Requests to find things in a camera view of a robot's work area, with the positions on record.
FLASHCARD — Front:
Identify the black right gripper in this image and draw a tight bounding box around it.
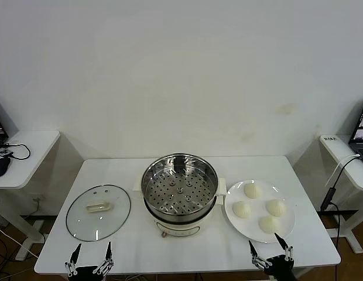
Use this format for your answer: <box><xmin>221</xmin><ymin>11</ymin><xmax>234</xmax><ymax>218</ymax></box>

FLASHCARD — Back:
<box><xmin>248</xmin><ymin>232</ymin><xmax>297</xmax><ymax>281</ymax></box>

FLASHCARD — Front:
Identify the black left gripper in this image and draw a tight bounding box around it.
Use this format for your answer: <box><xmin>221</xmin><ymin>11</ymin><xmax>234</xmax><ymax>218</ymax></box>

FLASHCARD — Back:
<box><xmin>64</xmin><ymin>241</ymin><xmax>115</xmax><ymax>281</ymax></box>

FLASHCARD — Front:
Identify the white steamed baozi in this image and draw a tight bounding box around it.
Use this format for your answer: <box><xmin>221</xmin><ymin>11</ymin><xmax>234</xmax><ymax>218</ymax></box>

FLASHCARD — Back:
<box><xmin>243</xmin><ymin>183</ymin><xmax>263</xmax><ymax>200</ymax></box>
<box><xmin>231</xmin><ymin>201</ymin><xmax>252</xmax><ymax>219</ymax></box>
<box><xmin>265</xmin><ymin>198</ymin><xmax>287</xmax><ymax>217</ymax></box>
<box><xmin>258</xmin><ymin>215</ymin><xmax>282</xmax><ymax>235</ymax></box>

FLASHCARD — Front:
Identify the round glass pot lid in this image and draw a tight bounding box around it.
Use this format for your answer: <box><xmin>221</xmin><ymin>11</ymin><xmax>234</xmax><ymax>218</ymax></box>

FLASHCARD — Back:
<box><xmin>66</xmin><ymin>183</ymin><xmax>132</xmax><ymax>242</ymax></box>

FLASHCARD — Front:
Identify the perforated steel steamer basket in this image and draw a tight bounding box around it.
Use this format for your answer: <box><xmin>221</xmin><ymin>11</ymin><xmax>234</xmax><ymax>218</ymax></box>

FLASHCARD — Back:
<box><xmin>141</xmin><ymin>152</ymin><xmax>220</xmax><ymax>217</ymax></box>

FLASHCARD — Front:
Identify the round white plate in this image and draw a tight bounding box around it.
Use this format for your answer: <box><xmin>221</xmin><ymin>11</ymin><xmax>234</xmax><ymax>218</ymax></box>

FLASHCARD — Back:
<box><xmin>224</xmin><ymin>179</ymin><xmax>296</xmax><ymax>244</ymax></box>

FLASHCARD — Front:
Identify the white side table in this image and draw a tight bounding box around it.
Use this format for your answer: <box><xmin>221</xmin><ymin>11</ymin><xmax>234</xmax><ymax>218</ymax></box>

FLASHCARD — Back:
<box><xmin>0</xmin><ymin>130</ymin><xmax>61</xmax><ymax>261</ymax></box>
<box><xmin>319</xmin><ymin>133</ymin><xmax>363</xmax><ymax>254</ymax></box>

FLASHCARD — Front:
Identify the black computer mouse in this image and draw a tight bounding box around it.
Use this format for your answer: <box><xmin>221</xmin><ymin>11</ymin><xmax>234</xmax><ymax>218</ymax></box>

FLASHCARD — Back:
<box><xmin>0</xmin><ymin>156</ymin><xmax>11</xmax><ymax>179</ymax></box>

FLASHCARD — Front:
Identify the black open laptop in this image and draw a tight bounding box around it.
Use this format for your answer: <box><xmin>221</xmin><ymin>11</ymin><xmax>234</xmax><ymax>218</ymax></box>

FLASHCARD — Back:
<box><xmin>348</xmin><ymin>96</ymin><xmax>363</xmax><ymax>165</ymax></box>
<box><xmin>0</xmin><ymin>111</ymin><xmax>9</xmax><ymax>150</ymax></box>

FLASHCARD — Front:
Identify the black cable with adapter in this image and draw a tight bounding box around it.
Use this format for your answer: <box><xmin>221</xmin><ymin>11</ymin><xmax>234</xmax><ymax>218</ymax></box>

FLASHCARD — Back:
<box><xmin>320</xmin><ymin>155</ymin><xmax>361</xmax><ymax>239</ymax></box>

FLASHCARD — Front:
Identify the white floor cable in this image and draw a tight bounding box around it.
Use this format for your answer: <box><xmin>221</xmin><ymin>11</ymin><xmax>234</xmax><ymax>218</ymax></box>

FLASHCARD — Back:
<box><xmin>0</xmin><ymin>224</ymin><xmax>43</xmax><ymax>260</ymax></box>

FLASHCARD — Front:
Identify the flat white cable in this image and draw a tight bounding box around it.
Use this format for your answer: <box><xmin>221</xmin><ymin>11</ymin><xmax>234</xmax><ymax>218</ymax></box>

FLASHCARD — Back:
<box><xmin>324</xmin><ymin>153</ymin><xmax>361</xmax><ymax>189</ymax></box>

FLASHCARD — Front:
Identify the thin black looped cable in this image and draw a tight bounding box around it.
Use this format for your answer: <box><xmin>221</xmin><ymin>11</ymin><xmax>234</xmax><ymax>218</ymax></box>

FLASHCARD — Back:
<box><xmin>1</xmin><ymin>142</ymin><xmax>32</xmax><ymax>160</ymax></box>

